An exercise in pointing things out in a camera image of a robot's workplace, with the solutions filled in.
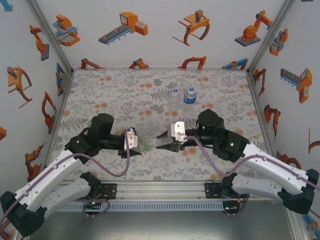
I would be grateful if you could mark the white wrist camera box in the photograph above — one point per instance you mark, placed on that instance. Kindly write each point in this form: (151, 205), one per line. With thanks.
(178, 130)
(131, 140)

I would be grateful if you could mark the aluminium frame leg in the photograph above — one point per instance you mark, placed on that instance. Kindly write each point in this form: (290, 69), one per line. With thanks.
(298, 228)

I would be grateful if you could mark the clear unlabelled plastic bottle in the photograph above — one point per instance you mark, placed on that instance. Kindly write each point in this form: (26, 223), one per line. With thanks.
(176, 101)

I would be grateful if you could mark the aluminium back frame rail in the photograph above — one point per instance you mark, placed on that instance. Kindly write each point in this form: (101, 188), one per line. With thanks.
(160, 68)

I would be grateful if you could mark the aluminium side frame rail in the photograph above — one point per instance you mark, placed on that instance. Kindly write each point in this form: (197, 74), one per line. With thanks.
(257, 100)
(59, 112)

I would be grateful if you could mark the grey fern patterned table mat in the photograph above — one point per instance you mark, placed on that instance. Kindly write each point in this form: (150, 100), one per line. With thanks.
(175, 170)

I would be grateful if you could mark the aluminium corner frame post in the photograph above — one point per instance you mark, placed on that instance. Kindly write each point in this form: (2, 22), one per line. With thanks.
(269, 37)
(51, 37)

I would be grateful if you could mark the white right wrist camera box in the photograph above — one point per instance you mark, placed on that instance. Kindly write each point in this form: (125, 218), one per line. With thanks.
(178, 130)

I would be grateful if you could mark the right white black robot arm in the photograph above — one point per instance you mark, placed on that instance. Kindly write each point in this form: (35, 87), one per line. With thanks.
(270, 165)

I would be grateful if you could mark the blue label plastic bottle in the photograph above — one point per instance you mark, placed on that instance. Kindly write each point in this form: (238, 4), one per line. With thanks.
(190, 98)

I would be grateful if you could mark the grey metal lower panel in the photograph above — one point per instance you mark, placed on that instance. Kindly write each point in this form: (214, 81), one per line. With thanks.
(160, 225)

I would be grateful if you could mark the small controller circuit board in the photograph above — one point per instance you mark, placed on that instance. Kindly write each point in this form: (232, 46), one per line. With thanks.
(231, 207)
(92, 203)

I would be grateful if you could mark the green label plastic bottle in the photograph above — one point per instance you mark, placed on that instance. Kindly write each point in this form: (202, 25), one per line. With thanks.
(145, 147)

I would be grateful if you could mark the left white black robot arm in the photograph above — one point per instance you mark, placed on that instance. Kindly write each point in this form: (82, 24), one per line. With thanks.
(42, 175)

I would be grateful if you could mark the aluminium front mounting rail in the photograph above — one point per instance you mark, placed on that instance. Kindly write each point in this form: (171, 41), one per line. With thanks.
(160, 191)

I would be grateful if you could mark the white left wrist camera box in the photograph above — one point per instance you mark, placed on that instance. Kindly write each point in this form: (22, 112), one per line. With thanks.
(131, 140)

